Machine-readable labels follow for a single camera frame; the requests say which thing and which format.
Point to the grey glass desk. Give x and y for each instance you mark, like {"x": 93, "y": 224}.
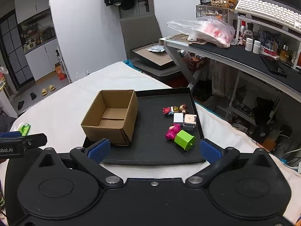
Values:
{"x": 235, "y": 63}

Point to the white plug charger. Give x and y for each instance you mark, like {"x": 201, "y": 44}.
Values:
{"x": 178, "y": 119}

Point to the amber glass bottle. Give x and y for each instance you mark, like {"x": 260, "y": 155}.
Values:
{"x": 284, "y": 54}

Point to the green tissue packet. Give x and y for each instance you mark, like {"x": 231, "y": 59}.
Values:
{"x": 23, "y": 128}

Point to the pink bear toy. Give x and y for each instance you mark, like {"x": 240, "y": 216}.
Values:
{"x": 172, "y": 131}

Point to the white metal rack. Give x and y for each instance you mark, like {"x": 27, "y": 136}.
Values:
{"x": 235, "y": 98}

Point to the black slipper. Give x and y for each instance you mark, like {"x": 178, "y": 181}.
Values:
{"x": 33, "y": 96}
{"x": 21, "y": 105}

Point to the black phone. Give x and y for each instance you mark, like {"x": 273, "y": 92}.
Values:
{"x": 274, "y": 67}

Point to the red plastic basket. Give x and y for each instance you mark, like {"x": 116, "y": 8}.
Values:
{"x": 196, "y": 63}

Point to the grey chair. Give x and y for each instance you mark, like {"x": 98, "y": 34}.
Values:
{"x": 138, "y": 30}

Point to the white and grey small box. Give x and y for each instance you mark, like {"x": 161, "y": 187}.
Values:
{"x": 189, "y": 122}

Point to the black tray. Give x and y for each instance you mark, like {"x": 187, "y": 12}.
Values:
{"x": 150, "y": 134}

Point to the white bed sheet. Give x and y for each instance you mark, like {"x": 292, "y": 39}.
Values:
{"x": 70, "y": 98}

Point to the white kitchen cabinet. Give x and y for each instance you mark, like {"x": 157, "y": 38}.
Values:
{"x": 40, "y": 58}

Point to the white desk riser shelf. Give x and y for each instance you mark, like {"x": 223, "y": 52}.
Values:
{"x": 291, "y": 34}

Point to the printed paper packet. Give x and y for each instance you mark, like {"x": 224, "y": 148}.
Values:
{"x": 155, "y": 49}

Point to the black desk mat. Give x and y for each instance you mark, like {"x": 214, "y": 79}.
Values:
{"x": 237, "y": 56}

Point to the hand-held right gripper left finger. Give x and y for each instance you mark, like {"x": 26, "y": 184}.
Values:
{"x": 98, "y": 149}

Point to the white pill bottle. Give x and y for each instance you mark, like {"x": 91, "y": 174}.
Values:
{"x": 249, "y": 44}
{"x": 256, "y": 47}

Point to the yellow slipper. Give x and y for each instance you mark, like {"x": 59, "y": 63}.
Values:
{"x": 44, "y": 92}
{"x": 52, "y": 87}

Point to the clear drawer organiser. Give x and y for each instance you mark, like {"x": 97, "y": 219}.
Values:
{"x": 211, "y": 13}

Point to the brown cardboard box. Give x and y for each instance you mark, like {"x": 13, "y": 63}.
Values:
{"x": 105, "y": 134}

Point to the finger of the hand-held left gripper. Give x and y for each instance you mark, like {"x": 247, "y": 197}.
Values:
{"x": 35, "y": 140}

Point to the white keyboard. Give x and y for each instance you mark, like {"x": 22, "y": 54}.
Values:
{"x": 265, "y": 8}

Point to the red and white carton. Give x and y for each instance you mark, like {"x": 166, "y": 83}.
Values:
{"x": 270, "y": 53}

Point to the green cube adapter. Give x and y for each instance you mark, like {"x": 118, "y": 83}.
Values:
{"x": 184, "y": 140}

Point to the clear plastic bag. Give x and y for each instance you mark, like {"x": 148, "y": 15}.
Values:
{"x": 207, "y": 31}

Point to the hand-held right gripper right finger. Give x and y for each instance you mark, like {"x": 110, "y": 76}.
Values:
{"x": 210, "y": 151}

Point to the white tote bag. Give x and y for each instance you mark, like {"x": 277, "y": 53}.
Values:
{"x": 219, "y": 77}

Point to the small red bear toy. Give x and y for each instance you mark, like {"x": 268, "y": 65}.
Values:
{"x": 166, "y": 111}

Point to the small yellow and white toy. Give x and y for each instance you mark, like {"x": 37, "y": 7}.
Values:
{"x": 174, "y": 109}

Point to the wicker basket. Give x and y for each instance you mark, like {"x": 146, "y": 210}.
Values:
{"x": 218, "y": 1}

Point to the orange carton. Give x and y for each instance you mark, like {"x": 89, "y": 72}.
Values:
{"x": 61, "y": 73}

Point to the brown-haired doll figurine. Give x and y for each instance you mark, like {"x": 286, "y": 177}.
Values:
{"x": 183, "y": 108}

